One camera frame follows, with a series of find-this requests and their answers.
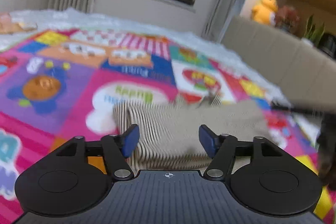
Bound striped beige garment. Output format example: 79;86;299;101
113;96;270;172

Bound green potted plant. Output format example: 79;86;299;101
303;14;325;47

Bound black round appliance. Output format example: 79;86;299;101
318;33;336;59

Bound colourful play mat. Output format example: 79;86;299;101
1;28;335;223

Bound pink flower pot plant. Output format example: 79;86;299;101
274;5;300;35

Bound yellow plush duck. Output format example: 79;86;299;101
251;0;278;26

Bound pink items on bed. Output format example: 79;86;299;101
0;13;38;35

